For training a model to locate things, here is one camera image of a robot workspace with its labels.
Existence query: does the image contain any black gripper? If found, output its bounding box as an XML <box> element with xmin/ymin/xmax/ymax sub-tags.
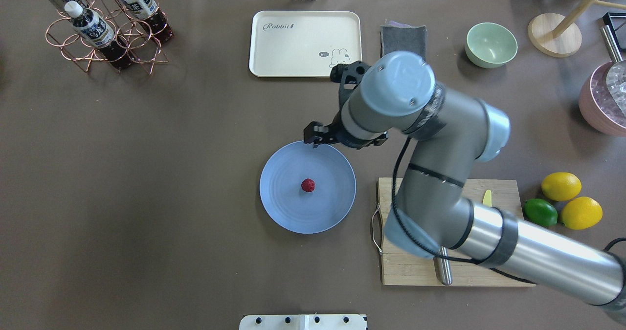
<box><xmin>303</xmin><ymin>61</ymin><xmax>389</xmax><ymax>149</ymax></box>

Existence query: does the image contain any red strawberry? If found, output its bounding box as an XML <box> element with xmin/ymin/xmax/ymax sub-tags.
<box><xmin>300</xmin><ymin>178</ymin><xmax>315</xmax><ymax>193</ymax></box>

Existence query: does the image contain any blue round plate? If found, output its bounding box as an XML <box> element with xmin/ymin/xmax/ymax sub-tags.
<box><xmin>259</xmin><ymin>141</ymin><xmax>357</xmax><ymax>234</ymax></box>

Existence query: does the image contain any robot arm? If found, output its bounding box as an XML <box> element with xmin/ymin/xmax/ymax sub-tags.
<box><xmin>304</xmin><ymin>51</ymin><xmax>625</xmax><ymax>324</ymax></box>

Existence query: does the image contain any grey folded cloth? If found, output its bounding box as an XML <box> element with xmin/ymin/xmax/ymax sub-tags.
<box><xmin>380</xmin><ymin>21</ymin><xmax>428</xmax><ymax>60</ymax></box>

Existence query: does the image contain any cream rabbit tray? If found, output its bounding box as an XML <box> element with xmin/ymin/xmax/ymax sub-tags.
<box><xmin>248</xmin><ymin>11</ymin><xmax>362</xmax><ymax>78</ymax></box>

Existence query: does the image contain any mint green bowl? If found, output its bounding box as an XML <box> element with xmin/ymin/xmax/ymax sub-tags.
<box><xmin>465</xmin><ymin>22</ymin><xmax>518</xmax><ymax>69</ymax></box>

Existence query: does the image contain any yellow plastic knife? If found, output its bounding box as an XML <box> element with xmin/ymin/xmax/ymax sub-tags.
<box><xmin>482</xmin><ymin>189</ymin><xmax>492</xmax><ymax>207</ymax></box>

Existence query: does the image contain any wooden cutting board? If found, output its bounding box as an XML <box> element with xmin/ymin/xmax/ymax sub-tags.
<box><xmin>377</xmin><ymin>177</ymin><xmax>534</xmax><ymax>287</ymax></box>

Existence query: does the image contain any steel muddler black tip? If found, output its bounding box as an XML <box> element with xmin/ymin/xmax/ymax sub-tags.
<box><xmin>434</xmin><ymin>246</ymin><xmax>452</xmax><ymax>286</ymax></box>

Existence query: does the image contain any wooden cup stand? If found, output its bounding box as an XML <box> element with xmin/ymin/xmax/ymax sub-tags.
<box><xmin>527</xmin><ymin>0</ymin><xmax>626</xmax><ymax>58</ymax></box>

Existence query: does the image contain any tea bottle right rear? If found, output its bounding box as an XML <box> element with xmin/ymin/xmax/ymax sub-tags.
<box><xmin>121</xmin><ymin>0</ymin><xmax>174</xmax><ymax>44</ymax></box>

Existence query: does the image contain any green lime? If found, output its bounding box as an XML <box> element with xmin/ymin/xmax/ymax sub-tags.
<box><xmin>523</xmin><ymin>198</ymin><xmax>559</xmax><ymax>227</ymax></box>

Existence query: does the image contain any yellow lemon far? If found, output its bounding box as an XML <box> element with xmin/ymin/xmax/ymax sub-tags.
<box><xmin>540</xmin><ymin>172</ymin><xmax>582</xmax><ymax>201</ymax></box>

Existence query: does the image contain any yellow lemon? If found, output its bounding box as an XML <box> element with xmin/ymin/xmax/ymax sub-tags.
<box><xmin>540</xmin><ymin>172</ymin><xmax>582</xmax><ymax>201</ymax></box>
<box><xmin>560</xmin><ymin>197</ymin><xmax>604</xmax><ymax>230</ymax></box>

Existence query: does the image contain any pink ice bowl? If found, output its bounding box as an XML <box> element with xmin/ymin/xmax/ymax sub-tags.
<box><xmin>579</xmin><ymin>62</ymin><xmax>626</xmax><ymax>137</ymax></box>

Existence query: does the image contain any tea bottle front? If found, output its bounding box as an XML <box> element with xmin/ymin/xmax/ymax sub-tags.
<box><xmin>64</xmin><ymin>1</ymin><xmax>134</xmax><ymax>69</ymax></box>

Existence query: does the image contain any metal ice scoop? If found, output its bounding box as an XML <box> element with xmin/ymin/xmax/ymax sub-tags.
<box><xmin>601</xmin><ymin>25</ymin><xmax>626</xmax><ymax>115</ymax></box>

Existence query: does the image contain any yellow lemon near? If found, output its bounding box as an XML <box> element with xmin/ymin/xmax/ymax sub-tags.
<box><xmin>560</xmin><ymin>197</ymin><xmax>604</xmax><ymax>230</ymax></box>

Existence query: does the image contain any copper wire bottle rack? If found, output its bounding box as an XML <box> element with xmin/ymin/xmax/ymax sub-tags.
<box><xmin>45</xmin><ymin>0</ymin><xmax>168</xmax><ymax>74</ymax></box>

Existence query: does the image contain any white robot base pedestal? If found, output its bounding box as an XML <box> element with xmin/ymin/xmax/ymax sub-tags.
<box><xmin>239</xmin><ymin>313</ymin><xmax>368</xmax><ymax>330</ymax></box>

